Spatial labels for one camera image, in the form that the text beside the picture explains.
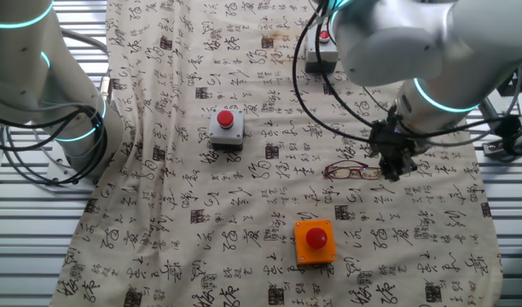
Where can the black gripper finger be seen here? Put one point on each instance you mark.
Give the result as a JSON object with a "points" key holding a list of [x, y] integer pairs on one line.
{"points": [[386, 170], [404, 171]]}

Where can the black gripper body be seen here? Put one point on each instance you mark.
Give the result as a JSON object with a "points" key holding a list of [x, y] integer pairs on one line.
{"points": [[393, 145]]}

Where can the dark red framed glasses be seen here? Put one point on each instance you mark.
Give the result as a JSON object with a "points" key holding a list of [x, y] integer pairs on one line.
{"points": [[348, 172]]}

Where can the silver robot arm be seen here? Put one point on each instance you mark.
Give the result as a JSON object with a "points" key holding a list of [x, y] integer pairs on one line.
{"points": [[414, 42]]}

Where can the orange box red button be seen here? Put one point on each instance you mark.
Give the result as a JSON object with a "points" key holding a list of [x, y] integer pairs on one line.
{"points": [[315, 241]]}

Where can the grey box flat red button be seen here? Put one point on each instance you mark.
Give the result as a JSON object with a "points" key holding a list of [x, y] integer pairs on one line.
{"points": [[325, 51]]}

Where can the beige calligraphy print cloth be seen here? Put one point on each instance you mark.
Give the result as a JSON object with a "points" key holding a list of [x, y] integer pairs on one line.
{"points": [[244, 213]]}

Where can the grey box mushroom red button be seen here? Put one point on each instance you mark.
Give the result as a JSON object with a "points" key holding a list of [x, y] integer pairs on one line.
{"points": [[226, 128]]}

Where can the metal base connector plug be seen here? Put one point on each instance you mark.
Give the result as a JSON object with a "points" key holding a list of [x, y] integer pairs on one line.
{"points": [[104, 87]]}

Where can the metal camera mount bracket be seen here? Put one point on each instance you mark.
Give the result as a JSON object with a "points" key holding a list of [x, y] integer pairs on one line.
{"points": [[493, 149]]}

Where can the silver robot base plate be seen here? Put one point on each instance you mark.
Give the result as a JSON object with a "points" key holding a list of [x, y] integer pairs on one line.
{"points": [[58, 175]]}

